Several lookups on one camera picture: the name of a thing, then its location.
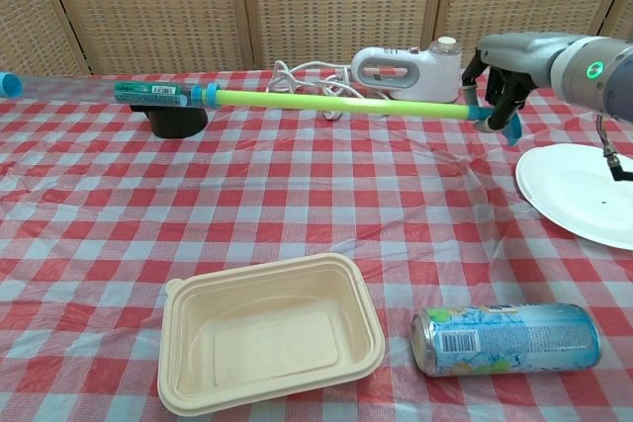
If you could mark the clear tube with blue caps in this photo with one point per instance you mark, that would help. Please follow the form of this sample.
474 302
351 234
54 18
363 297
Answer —
148 93

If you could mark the woven wooden folding screen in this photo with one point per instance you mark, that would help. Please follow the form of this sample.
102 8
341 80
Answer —
316 2

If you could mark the red white checkered tablecloth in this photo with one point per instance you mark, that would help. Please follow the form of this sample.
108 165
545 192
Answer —
297 194

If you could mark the light blue drink can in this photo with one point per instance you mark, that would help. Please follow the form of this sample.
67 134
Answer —
514 340

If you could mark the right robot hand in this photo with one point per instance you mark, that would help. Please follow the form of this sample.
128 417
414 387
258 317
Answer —
514 54

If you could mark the white handheld steamer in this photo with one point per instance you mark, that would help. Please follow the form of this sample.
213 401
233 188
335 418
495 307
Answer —
430 78

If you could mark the beige rectangular food container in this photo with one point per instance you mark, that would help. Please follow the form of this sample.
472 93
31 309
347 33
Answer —
267 338

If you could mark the white round plate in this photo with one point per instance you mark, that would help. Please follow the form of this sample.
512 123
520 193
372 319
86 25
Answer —
578 194

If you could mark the black round cup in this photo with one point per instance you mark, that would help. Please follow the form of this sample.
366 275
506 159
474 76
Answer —
175 123

